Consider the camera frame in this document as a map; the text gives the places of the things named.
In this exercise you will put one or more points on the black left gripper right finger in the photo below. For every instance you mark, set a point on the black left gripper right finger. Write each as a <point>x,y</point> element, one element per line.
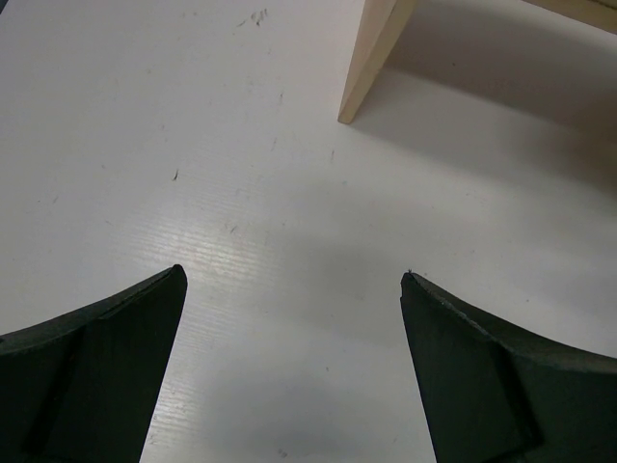
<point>492,391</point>

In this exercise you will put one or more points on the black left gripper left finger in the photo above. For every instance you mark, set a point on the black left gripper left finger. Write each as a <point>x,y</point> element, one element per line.
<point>82,387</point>

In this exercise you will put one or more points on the wooden two-tier shelf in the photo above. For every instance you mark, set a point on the wooden two-tier shelf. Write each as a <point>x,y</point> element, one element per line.
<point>383,22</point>

